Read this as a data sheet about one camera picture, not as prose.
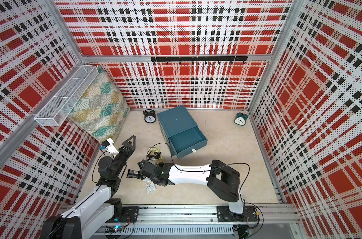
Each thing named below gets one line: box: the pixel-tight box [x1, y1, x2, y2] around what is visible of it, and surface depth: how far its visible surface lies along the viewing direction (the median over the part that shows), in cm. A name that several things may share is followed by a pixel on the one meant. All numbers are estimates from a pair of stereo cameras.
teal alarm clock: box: [233, 112, 249, 126], surface depth 110 cm
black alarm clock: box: [143, 108, 157, 124], surface depth 110 cm
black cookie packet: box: [146, 151, 162, 160], surface depth 95 cm
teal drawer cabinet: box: [156, 104, 208, 159], surface depth 84 cm
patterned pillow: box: [66, 65, 131, 143], surface depth 90 cm
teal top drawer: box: [168, 126, 208, 160], surface depth 80 cm
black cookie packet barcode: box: [126, 168, 141, 180], surface depth 88 cm
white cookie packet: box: [143, 177, 157, 195], surface depth 84 cm
